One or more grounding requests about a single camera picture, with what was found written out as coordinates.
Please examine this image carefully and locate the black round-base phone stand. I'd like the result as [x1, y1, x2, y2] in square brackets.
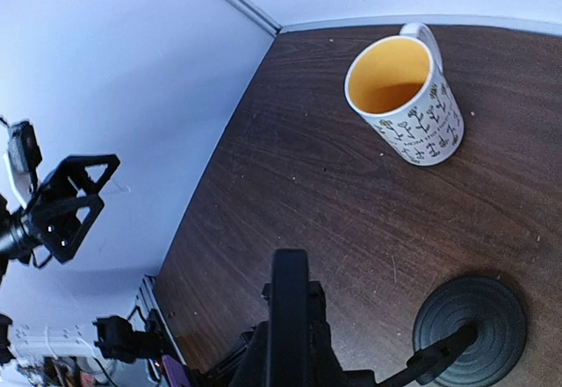
[380, 276, 527, 387]

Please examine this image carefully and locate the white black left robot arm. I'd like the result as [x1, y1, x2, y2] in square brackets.
[1, 150, 180, 364]

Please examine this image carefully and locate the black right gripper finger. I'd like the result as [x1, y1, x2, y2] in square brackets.
[230, 249, 342, 386]

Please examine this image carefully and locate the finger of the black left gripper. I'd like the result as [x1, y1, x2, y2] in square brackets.
[32, 194, 104, 263]
[38, 154, 120, 198]

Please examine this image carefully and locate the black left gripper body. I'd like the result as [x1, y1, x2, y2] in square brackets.
[1, 187, 56, 261]

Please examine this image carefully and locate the white floral mug yellow inside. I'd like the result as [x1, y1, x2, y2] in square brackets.
[344, 23, 465, 167]

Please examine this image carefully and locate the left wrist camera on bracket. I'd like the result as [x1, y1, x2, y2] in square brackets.
[4, 120, 42, 209]

